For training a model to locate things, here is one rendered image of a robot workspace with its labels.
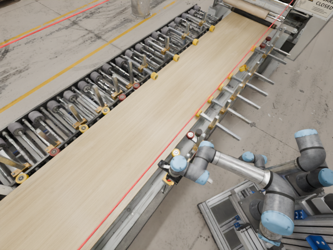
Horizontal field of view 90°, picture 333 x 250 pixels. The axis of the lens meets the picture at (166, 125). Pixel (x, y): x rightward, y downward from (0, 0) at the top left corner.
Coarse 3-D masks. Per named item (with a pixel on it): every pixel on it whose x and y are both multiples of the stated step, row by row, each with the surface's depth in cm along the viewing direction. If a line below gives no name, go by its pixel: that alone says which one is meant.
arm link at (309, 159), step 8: (304, 152) 99; (312, 152) 96; (320, 152) 95; (296, 160) 104; (304, 160) 99; (312, 160) 96; (320, 160) 95; (264, 168) 129; (272, 168) 119; (280, 168) 113; (288, 168) 108; (296, 168) 104; (304, 168) 100; (312, 168) 98
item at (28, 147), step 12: (168, 36) 278; (156, 48) 259; (48, 108) 191; (48, 120) 184; (60, 120) 185; (60, 132) 177; (24, 144) 168; (36, 156) 163; (12, 168) 156; (0, 180) 150
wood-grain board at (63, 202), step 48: (192, 48) 239; (240, 48) 247; (144, 96) 189; (192, 96) 194; (96, 144) 157; (144, 144) 160; (48, 192) 134; (96, 192) 136; (0, 240) 117; (48, 240) 118; (96, 240) 120
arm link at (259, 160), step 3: (255, 156) 134; (258, 156) 134; (261, 156) 134; (264, 156) 134; (255, 159) 133; (258, 159) 133; (261, 159) 133; (264, 159) 133; (255, 162) 134; (258, 162) 132; (261, 162) 131; (264, 162) 133; (255, 165) 133; (258, 165) 131; (261, 165) 130; (264, 165) 131
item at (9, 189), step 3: (0, 186) 125; (3, 186) 128; (6, 186) 132; (0, 189) 124; (3, 189) 126; (6, 189) 129; (9, 189) 131; (12, 189) 135; (0, 192) 126; (3, 192) 128; (6, 192) 130; (9, 192) 133
